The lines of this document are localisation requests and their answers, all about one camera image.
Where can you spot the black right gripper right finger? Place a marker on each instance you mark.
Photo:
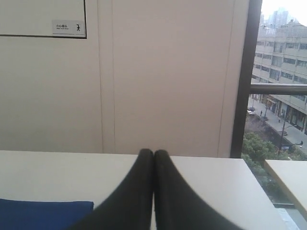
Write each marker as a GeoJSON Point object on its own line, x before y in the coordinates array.
{"type": "Point", "coordinates": [177, 206]}

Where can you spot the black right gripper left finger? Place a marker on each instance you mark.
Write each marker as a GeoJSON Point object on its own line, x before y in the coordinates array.
{"type": "Point", "coordinates": [129, 207]}

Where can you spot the blue towel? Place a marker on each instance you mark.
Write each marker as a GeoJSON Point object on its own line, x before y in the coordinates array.
{"type": "Point", "coordinates": [33, 215]}

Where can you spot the white neighbouring table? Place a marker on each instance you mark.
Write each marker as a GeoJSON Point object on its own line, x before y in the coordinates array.
{"type": "Point", "coordinates": [291, 176]}

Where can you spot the grey metal window railing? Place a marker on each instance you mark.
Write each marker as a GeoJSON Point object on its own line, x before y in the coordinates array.
{"type": "Point", "coordinates": [278, 89]}

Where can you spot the grey building outside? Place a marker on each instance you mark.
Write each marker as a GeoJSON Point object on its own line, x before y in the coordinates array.
{"type": "Point", "coordinates": [281, 57]}

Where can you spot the white warning sign sticker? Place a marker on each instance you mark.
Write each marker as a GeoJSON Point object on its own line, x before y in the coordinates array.
{"type": "Point", "coordinates": [68, 28]}

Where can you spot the black window frame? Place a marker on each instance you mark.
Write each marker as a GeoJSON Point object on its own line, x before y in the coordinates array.
{"type": "Point", "coordinates": [244, 84]}

